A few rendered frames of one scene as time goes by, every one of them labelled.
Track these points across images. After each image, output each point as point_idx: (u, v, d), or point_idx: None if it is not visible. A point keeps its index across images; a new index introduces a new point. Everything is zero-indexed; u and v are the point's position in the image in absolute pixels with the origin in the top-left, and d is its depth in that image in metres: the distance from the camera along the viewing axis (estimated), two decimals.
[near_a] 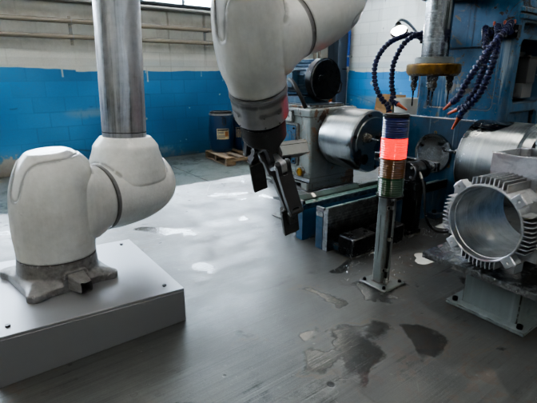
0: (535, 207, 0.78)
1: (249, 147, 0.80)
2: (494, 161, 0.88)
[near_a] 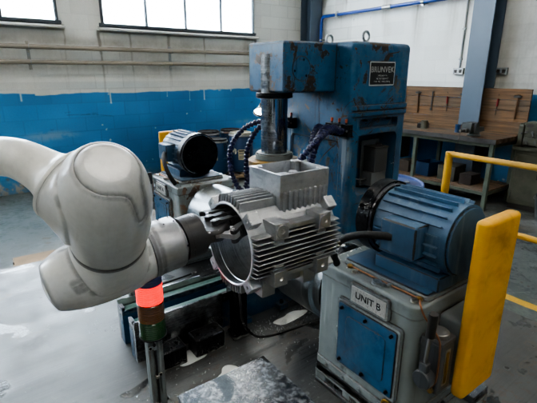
0: (268, 227, 0.72)
1: None
2: (251, 176, 0.82)
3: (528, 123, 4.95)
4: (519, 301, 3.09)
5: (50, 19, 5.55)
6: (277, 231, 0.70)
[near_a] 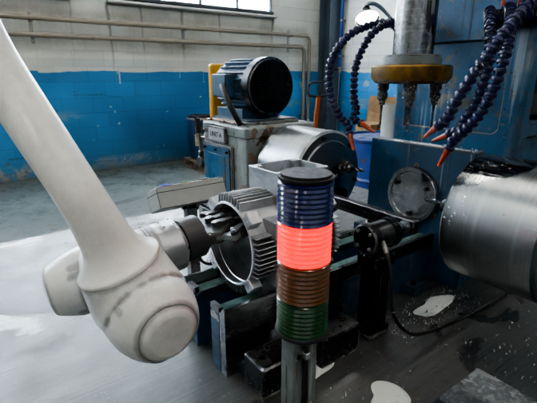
0: (268, 226, 0.72)
1: None
2: (250, 175, 0.82)
3: None
4: None
5: None
6: None
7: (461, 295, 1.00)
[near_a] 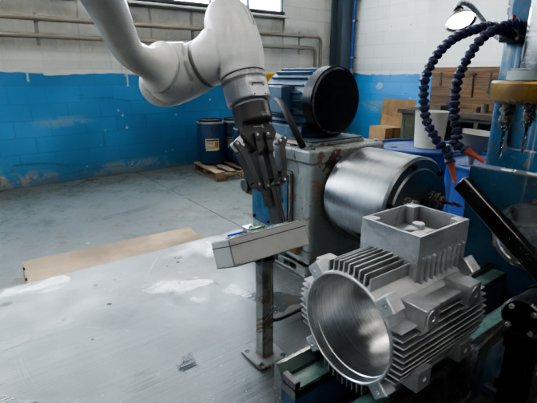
0: (411, 312, 0.52)
1: (252, 168, 0.79)
2: (363, 231, 0.62)
3: None
4: None
5: None
6: (428, 320, 0.50)
7: None
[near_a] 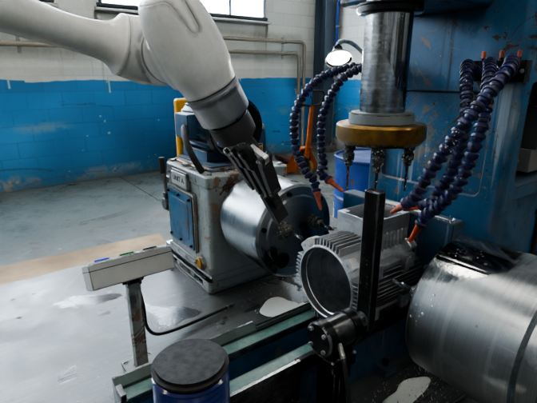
0: None
1: (269, 175, 0.75)
2: (339, 219, 0.91)
3: None
4: None
5: None
6: None
7: (438, 378, 0.89)
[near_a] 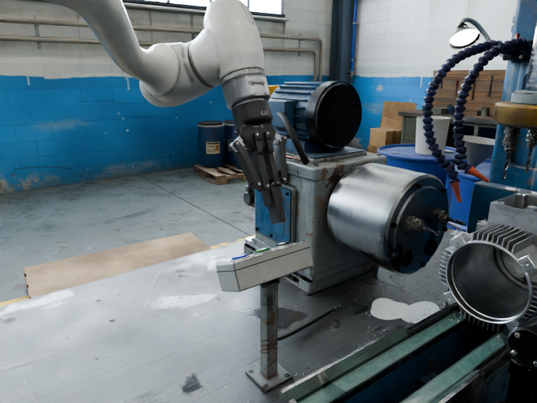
0: None
1: (252, 168, 0.79)
2: (491, 213, 0.82)
3: None
4: None
5: None
6: None
7: None
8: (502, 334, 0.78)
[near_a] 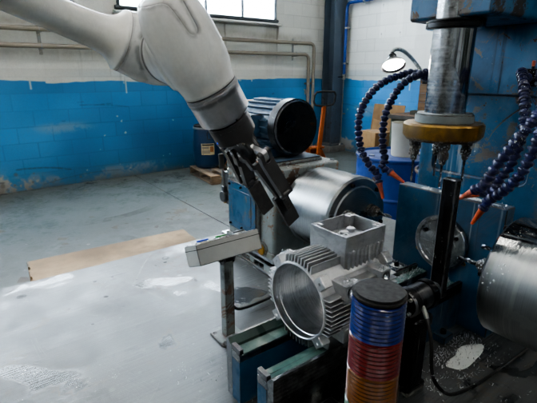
0: (337, 288, 0.77)
1: (276, 176, 0.73)
2: (312, 233, 0.87)
3: None
4: None
5: None
6: None
7: (491, 345, 1.03)
8: None
